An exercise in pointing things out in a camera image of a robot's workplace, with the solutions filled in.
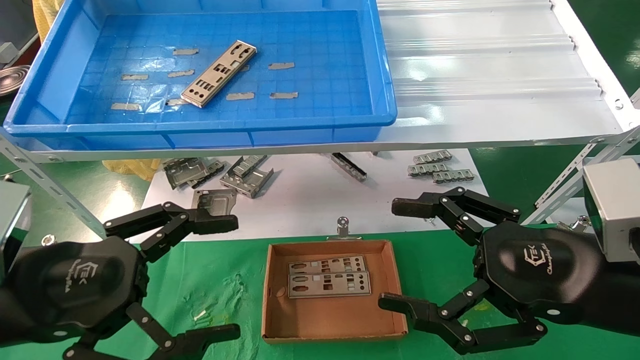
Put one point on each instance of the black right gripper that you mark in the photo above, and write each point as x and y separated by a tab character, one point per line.
530	265

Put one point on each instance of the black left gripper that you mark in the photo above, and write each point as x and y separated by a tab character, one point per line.
65	285

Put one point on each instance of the brown cardboard box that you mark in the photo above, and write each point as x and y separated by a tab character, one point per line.
330	317

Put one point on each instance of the blue plastic tray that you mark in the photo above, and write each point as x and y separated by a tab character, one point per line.
325	40

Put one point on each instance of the small grey box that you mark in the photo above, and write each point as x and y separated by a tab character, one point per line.
6	52

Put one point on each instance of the small white scrap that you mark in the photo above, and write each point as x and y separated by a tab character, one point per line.
200	315

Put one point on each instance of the green table cloth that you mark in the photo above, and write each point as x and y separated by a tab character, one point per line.
225	280

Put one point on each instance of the small notched metal strip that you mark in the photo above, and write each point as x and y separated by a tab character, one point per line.
454	176
427	169
432	157

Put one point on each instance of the white perforated shelf brace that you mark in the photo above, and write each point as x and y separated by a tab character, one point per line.
565	175
50	192
545	207

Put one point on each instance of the long grey metal strip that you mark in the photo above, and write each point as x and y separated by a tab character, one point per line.
348	166

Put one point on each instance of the white board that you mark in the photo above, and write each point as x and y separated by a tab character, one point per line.
310	200

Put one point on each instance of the white metal shelf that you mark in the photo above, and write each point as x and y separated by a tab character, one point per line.
475	75

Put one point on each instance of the round ribbed metal disc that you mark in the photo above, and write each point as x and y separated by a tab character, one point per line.
10	80

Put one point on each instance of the grey stamped metal bracket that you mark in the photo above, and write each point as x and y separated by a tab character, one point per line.
216	169
182	172
250	164
215	200
247	184

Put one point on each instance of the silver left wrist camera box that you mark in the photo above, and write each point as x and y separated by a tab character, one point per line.
12	215

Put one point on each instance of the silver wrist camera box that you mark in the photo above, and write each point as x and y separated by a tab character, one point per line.
12	215
612	200

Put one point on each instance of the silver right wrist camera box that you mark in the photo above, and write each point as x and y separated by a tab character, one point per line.
612	200

